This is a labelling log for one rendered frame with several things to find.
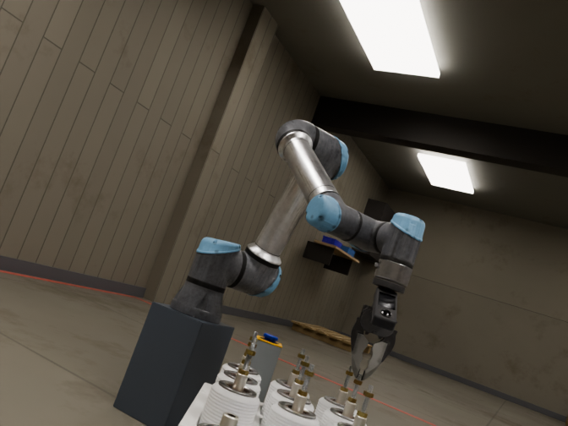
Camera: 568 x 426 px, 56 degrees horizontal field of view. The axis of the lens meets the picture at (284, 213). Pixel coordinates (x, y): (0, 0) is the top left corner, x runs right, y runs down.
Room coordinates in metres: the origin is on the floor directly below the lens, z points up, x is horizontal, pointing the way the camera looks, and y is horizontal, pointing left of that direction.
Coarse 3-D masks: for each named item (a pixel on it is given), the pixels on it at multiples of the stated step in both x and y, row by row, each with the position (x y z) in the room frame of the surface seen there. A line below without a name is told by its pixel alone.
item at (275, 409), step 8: (272, 408) 1.03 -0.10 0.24; (280, 408) 1.02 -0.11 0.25; (272, 416) 1.02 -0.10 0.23; (280, 416) 1.00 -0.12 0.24; (288, 416) 1.00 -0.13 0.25; (296, 416) 1.00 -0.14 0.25; (272, 424) 1.01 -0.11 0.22; (280, 424) 1.00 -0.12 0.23; (288, 424) 1.00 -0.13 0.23; (296, 424) 0.99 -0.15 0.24; (304, 424) 0.99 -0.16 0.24; (312, 424) 1.00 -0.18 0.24
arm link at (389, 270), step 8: (376, 264) 1.17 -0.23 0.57; (384, 264) 1.15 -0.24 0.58; (392, 264) 1.14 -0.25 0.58; (400, 264) 1.13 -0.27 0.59; (376, 272) 1.16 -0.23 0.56; (384, 272) 1.14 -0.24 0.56; (392, 272) 1.14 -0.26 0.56; (400, 272) 1.13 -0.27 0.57; (408, 272) 1.14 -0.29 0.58; (384, 280) 1.15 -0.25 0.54; (392, 280) 1.14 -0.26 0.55; (400, 280) 1.14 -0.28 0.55; (408, 280) 1.15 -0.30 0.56
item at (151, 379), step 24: (168, 312) 1.51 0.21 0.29; (144, 336) 1.53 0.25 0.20; (168, 336) 1.49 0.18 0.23; (192, 336) 1.46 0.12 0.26; (216, 336) 1.54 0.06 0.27; (144, 360) 1.52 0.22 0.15; (168, 360) 1.48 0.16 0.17; (192, 360) 1.47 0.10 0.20; (216, 360) 1.58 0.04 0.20; (144, 384) 1.50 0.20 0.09; (168, 384) 1.47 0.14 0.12; (192, 384) 1.51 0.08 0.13; (120, 408) 1.52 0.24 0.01; (144, 408) 1.49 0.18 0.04; (168, 408) 1.46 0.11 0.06
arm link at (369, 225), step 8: (368, 216) 1.22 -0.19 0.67; (368, 224) 1.20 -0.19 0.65; (376, 224) 1.21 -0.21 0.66; (360, 232) 1.19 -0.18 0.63; (368, 232) 1.20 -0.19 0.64; (376, 232) 1.19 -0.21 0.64; (352, 240) 1.20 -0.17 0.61; (360, 240) 1.20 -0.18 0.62; (368, 240) 1.21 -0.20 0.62; (360, 248) 1.27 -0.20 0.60; (368, 248) 1.23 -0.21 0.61; (376, 248) 1.20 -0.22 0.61
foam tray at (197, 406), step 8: (208, 384) 1.34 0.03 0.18; (200, 392) 1.26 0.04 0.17; (208, 392) 1.26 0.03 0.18; (200, 400) 1.17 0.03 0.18; (192, 408) 1.09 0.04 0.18; (200, 408) 1.11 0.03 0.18; (184, 416) 1.02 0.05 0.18; (192, 416) 1.04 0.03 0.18; (200, 416) 1.09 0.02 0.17; (256, 416) 1.20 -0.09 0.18; (184, 424) 0.97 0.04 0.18; (192, 424) 0.99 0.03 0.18; (256, 424) 1.13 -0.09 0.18
